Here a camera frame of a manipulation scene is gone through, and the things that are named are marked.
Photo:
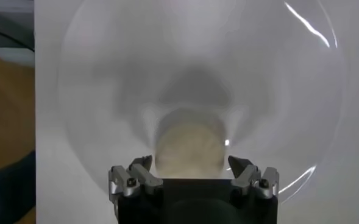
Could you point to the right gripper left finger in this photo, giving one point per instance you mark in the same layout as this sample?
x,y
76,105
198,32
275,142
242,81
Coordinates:
x,y
142,178

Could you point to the white steamed baozi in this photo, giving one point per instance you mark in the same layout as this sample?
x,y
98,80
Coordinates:
x,y
188,152

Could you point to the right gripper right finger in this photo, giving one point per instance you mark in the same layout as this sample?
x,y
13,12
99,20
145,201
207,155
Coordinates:
x,y
247,176

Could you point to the large white plate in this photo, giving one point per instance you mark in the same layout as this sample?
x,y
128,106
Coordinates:
x,y
106,76

